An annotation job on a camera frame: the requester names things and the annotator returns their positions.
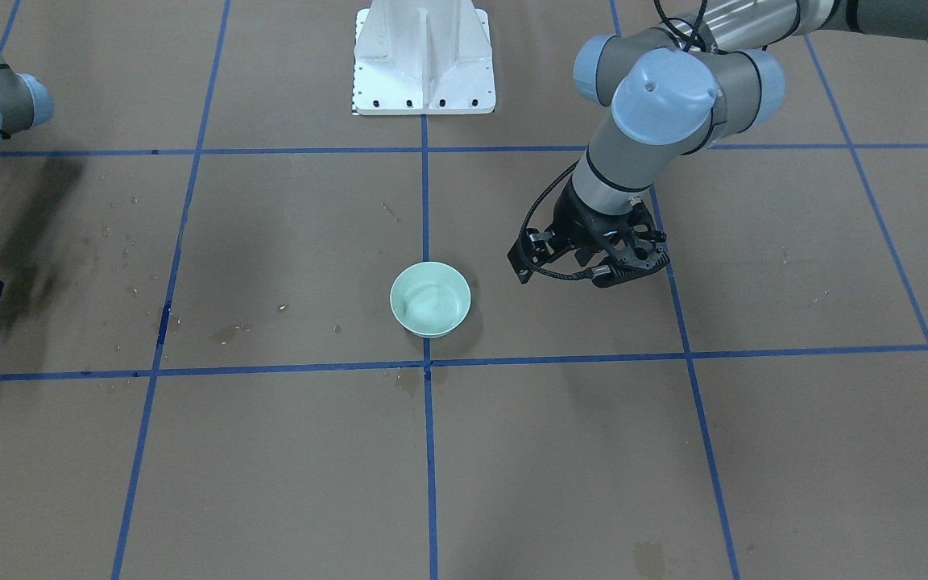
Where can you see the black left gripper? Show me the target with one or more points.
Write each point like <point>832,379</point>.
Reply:
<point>570,219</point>

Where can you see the pale green ceramic bowl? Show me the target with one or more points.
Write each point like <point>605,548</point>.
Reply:
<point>430,299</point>

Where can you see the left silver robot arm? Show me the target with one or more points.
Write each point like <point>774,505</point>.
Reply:
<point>668,91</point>

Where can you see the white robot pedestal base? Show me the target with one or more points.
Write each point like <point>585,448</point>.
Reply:
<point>423,58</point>

